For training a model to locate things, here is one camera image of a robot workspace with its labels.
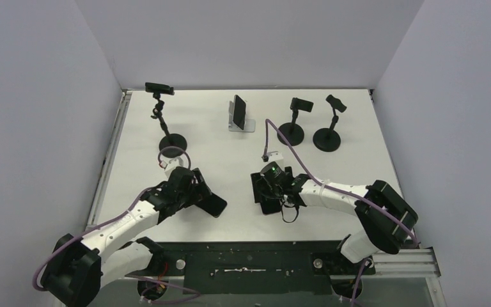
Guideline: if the purple phone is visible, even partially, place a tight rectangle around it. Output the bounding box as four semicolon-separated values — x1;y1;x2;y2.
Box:
250;173;284;215

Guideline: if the black phone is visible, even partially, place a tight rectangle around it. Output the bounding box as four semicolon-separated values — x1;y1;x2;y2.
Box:
144;82;175;95
194;193;228;218

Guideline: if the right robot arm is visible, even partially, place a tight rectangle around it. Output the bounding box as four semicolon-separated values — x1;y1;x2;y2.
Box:
251;162;418;273

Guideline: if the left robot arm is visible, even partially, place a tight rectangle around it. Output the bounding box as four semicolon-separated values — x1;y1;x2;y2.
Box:
33;166;227;306

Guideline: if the black tall phone stand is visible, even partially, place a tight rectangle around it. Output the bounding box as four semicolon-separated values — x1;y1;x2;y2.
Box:
151;94;187;158

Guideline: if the white folding phone stand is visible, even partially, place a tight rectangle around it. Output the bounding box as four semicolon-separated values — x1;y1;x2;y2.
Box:
228;95;256;133

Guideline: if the silver phone on white stand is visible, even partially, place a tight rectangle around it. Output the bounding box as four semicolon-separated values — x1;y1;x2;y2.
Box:
232;95;246;130

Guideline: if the black phone on tall stand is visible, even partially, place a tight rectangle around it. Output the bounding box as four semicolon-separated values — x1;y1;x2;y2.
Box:
144;82;175;95

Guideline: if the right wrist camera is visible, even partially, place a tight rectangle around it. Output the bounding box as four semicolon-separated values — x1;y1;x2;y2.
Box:
261;151;284;165

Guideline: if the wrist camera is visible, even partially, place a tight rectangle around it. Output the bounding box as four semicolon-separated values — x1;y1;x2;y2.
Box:
164;157;183;177
261;151;284;165

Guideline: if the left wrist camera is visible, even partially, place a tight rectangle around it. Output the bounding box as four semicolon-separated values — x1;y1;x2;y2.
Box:
164;157;183;177

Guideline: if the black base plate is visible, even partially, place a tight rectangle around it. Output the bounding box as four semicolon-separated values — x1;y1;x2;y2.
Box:
136;240;361;295

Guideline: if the aluminium side rail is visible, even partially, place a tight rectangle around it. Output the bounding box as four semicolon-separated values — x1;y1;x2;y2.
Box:
84;90;132;230

